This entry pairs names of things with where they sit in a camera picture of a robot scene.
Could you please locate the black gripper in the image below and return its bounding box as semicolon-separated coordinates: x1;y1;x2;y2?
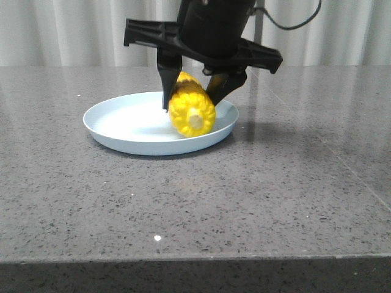
123;1;283;111

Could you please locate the yellow corn cob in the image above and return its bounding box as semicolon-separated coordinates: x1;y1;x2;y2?
168;71;216;137

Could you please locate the light blue round plate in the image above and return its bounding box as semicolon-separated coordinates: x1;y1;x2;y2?
83;92;239;156

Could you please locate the white pleated curtain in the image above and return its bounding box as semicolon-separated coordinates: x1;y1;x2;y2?
1;1;390;67

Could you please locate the black cable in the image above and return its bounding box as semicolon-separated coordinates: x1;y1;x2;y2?
252;0;323;31

